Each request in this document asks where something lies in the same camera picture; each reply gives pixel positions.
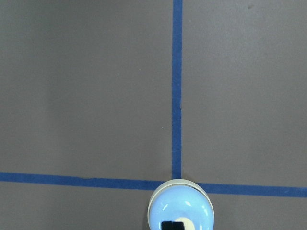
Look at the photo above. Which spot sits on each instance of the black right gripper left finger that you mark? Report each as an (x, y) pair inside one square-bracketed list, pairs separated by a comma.
[(167, 225)]

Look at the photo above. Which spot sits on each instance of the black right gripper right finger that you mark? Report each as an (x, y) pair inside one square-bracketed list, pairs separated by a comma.
[(178, 225)]

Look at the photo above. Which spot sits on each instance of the blue tape grid lines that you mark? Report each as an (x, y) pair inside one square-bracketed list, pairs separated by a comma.
[(176, 163)]

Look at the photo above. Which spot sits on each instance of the brown paper table cover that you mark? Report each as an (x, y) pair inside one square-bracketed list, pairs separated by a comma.
[(86, 91)]

